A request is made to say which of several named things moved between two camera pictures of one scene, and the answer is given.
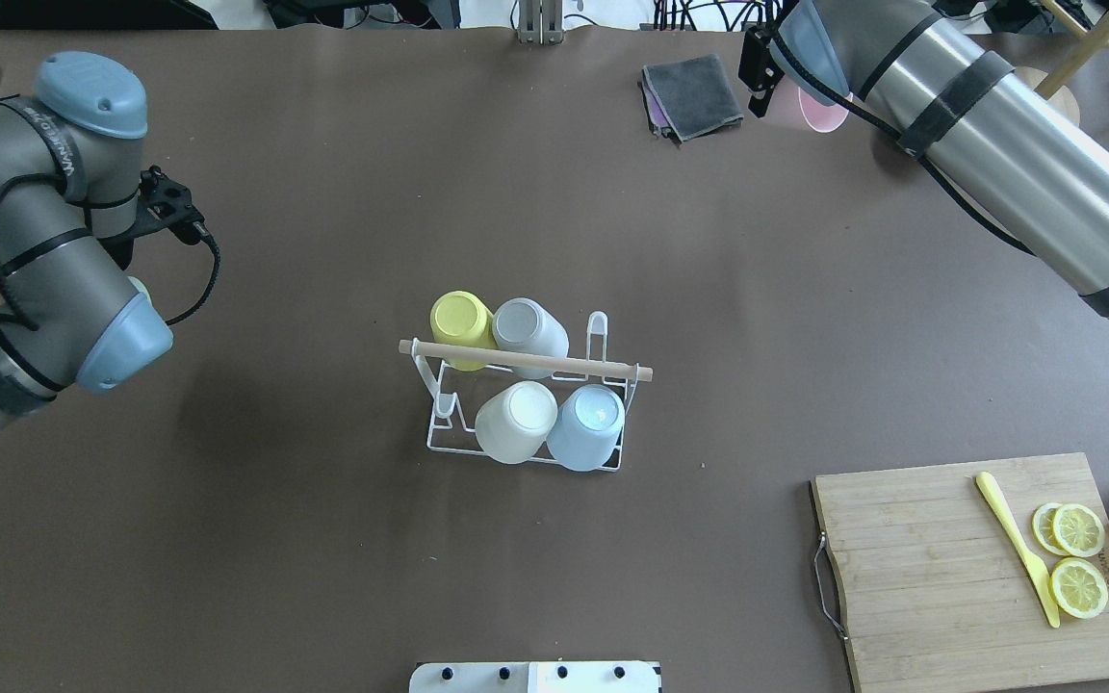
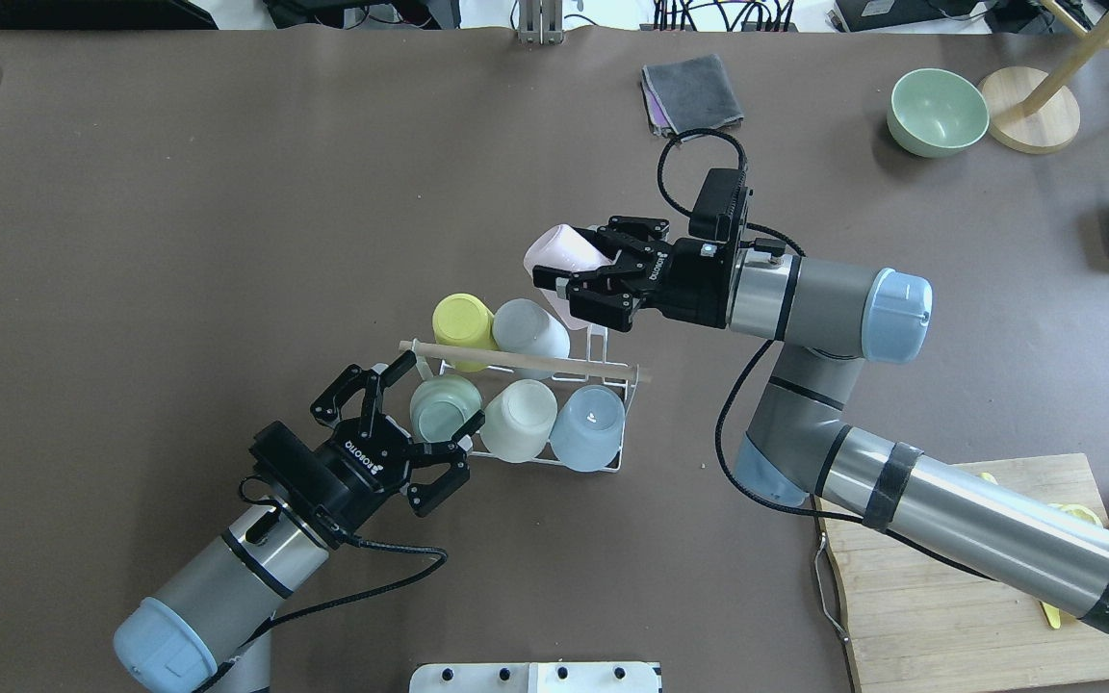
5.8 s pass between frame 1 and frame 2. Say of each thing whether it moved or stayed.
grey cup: stayed
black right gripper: moved
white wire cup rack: stayed
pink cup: moved
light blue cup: stayed
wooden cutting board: stayed
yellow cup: stayed
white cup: stayed
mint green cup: moved
